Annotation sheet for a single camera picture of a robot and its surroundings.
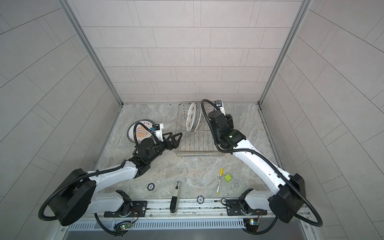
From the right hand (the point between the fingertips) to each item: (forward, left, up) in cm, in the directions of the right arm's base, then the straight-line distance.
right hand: (221, 113), depth 77 cm
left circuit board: (-42, +47, -22) cm, 67 cm away
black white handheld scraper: (-34, +26, -22) cm, 48 cm away
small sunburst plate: (+7, +49, -21) cm, 54 cm away
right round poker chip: (-34, +14, -26) cm, 45 cm away
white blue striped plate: (+10, +12, -9) cm, 18 cm away
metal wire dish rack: (-3, +12, -24) cm, 27 cm away
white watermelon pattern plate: (+12, +17, -16) cm, 26 cm away
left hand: (-6, +22, -7) cm, 24 cm away
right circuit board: (-45, -9, -28) cm, 54 cm away
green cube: (-25, -2, -25) cm, 35 cm away
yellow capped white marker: (-21, +1, -26) cm, 34 cm away
